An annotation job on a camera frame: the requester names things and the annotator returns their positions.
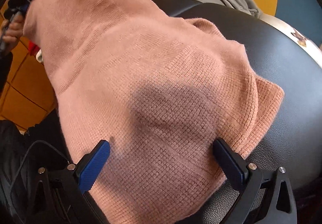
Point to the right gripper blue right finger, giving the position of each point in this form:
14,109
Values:
265,196

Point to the white printed pillow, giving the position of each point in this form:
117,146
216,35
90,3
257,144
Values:
306,44

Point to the pink knit sweater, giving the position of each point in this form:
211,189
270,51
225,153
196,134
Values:
160,90

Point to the person's left hand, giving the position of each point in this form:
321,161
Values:
12,30

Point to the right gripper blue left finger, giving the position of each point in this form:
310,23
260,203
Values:
63,196

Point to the folded red white clothes stack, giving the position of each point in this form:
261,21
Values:
35,51

